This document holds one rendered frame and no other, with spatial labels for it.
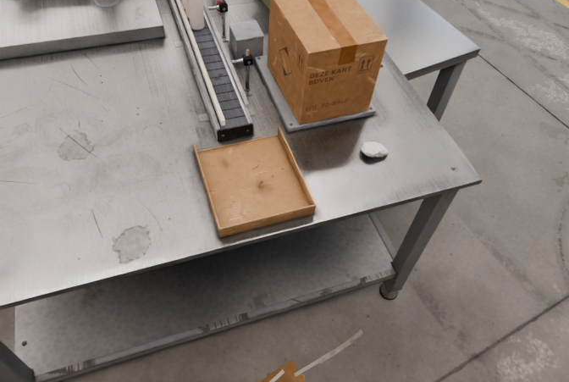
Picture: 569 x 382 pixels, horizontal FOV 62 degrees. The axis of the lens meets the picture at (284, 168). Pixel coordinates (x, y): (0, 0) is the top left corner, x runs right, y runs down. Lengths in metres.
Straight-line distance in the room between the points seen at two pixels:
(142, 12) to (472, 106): 2.00
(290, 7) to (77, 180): 0.77
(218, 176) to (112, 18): 0.79
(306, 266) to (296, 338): 0.30
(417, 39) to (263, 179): 0.91
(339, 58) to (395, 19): 0.72
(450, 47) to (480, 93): 1.28
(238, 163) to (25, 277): 0.60
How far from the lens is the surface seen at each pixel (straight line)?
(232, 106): 1.47
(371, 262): 1.95
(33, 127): 1.59
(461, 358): 2.15
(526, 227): 2.62
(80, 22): 1.88
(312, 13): 1.44
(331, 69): 1.36
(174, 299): 1.84
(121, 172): 1.40
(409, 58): 1.85
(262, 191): 1.31
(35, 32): 1.87
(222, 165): 1.37
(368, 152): 1.42
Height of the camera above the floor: 1.89
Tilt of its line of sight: 50 degrees down
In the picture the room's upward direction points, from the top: 6 degrees clockwise
